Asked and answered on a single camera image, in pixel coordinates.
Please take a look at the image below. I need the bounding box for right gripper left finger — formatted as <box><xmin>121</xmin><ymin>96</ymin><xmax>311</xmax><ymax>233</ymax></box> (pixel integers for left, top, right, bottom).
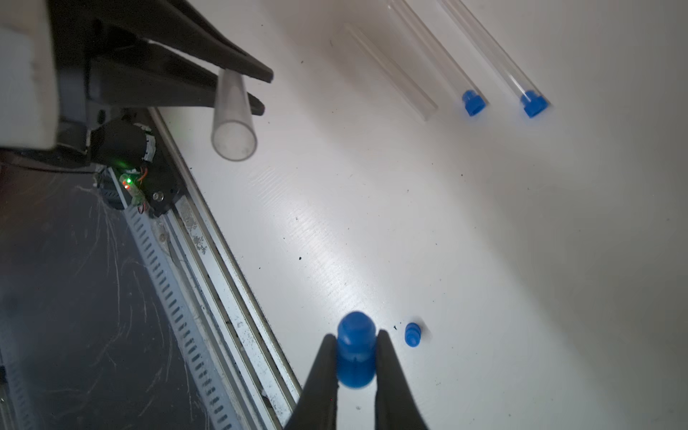
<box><xmin>284</xmin><ymin>334</ymin><xmax>339</xmax><ymax>430</ymax></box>

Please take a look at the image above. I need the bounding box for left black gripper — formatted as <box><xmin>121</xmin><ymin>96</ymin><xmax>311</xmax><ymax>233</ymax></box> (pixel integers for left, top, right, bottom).
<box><xmin>47</xmin><ymin>0</ymin><xmax>273</xmax><ymax>148</ymax></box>

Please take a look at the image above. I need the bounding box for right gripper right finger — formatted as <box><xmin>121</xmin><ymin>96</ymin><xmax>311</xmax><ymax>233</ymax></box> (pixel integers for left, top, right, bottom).
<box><xmin>374</xmin><ymin>330</ymin><xmax>427</xmax><ymax>429</ymax></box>

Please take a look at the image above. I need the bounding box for blue stopper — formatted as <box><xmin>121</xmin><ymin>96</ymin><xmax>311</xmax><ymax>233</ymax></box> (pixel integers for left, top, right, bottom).
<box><xmin>336</xmin><ymin>311</ymin><xmax>377</xmax><ymax>389</ymax></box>
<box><xmin>462</xmin><ymin>90</ymin><xmax>487</xmax><ymax>116</ymax></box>
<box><xmin>404</xmin><ymin>322</ymin><xmax>422</xmax><ymax>348</ymax></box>
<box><xmin>521</xmin><ymin>90</ymin><xmax>549</xmax><ymax>118</ymax></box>

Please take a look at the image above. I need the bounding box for clear test tube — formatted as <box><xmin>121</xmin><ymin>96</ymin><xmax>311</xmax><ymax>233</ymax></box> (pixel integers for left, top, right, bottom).
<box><xmin>385</xmin><ymin>0</ymin><xmax>483</xmax><ymax>107</ymax></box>
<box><xmin>211</xmin><ymin>69</ymin><xmax>258</xmax><ymax>162</ymax></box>
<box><xmin>440</xmin><ymin>0</ymin><xmax>546</xmax><ymax>108</ymax></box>
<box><xmin>343</xmin><ymin>23</ymin><xmax>438</xmax><ymax>121</ymax></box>

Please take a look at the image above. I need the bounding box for aluminium front rail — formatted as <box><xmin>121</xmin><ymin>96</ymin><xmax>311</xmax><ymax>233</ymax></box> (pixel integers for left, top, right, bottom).
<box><xmin>124</xmin><ymin>109</ymin><xmax>300</xmax><ymax>429</ymax></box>

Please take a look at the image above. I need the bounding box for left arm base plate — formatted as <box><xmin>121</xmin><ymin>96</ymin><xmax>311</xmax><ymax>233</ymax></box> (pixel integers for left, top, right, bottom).
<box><xmin>91</xmin><ymin>112</ymin><xmax>186</xmax><ymax>218</ymax></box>

